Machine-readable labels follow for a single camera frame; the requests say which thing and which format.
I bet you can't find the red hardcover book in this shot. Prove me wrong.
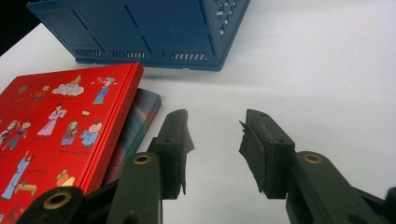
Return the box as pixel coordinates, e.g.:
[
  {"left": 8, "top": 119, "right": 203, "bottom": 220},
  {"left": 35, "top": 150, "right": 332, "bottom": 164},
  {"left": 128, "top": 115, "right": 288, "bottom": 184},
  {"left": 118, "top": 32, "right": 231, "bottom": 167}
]
[{"left": 0, "top": 62, "right": 145, "bottom": 224}]

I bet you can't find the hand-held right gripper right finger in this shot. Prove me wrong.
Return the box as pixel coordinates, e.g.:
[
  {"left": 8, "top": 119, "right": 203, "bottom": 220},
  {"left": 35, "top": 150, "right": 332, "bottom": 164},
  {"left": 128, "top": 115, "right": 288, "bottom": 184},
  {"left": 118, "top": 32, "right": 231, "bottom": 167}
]
[{"left": 238, "top": 108, "right": 382, "bottom": 224}]

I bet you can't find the dark blue illustrated novel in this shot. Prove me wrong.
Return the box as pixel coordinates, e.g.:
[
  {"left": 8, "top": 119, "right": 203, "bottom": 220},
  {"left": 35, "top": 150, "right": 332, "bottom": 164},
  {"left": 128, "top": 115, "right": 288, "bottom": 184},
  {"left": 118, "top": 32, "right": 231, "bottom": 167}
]
[{"left": 102, "top": 88, "right": 163, "bottom": 188}]

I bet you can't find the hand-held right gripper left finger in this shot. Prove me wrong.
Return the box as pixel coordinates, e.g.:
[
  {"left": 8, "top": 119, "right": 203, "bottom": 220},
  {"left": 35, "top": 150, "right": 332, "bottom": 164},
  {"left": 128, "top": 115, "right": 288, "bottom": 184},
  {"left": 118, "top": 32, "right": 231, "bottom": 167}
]
[{"left": 106, "top": 108, "right": 195, "bottom": 224}]

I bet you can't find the blue plastic file rack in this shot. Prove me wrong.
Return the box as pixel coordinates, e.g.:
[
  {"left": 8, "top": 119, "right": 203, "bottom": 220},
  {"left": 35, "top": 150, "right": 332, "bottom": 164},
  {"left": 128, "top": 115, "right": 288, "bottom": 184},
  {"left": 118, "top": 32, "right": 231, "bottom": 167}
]
[{"left": 26, "top": 0, "right": 251, "bottom": 72}]

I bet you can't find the black curtain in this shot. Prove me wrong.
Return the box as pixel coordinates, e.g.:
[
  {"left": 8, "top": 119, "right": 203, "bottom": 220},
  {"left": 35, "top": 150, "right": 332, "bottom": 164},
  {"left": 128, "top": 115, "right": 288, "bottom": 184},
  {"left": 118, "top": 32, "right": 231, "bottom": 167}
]
[{"left": 0, "top": 0, "right": 41, "bottom": 58}]

